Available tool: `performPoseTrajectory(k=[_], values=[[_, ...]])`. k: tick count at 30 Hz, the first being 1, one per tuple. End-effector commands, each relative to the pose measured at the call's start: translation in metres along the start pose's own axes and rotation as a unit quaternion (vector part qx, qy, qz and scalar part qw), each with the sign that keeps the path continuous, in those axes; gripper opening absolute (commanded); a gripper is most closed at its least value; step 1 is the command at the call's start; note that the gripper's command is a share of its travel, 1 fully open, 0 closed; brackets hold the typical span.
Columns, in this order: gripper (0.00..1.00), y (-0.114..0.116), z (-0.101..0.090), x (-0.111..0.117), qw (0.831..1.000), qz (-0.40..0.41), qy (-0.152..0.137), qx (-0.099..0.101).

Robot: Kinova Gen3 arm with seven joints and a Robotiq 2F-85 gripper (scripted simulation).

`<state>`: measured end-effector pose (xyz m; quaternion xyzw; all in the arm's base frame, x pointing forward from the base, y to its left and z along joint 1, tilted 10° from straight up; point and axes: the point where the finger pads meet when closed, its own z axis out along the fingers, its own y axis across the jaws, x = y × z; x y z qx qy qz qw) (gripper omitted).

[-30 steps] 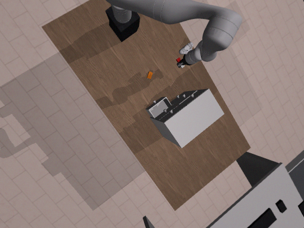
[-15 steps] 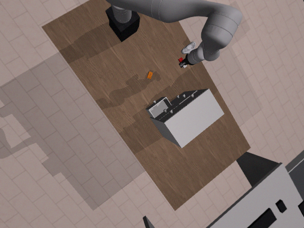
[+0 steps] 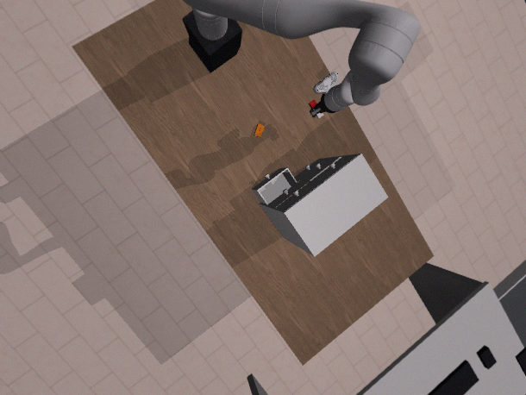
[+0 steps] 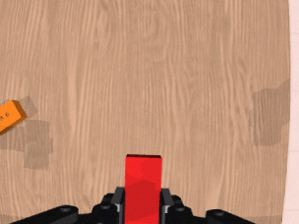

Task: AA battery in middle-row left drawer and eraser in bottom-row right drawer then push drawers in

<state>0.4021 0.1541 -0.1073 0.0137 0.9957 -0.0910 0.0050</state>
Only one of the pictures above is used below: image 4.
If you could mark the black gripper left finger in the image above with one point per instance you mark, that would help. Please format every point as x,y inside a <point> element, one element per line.
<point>69,214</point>

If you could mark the red and white eraser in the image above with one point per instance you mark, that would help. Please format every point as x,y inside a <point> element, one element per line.
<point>142,186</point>

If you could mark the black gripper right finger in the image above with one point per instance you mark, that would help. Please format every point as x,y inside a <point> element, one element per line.
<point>168,212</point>

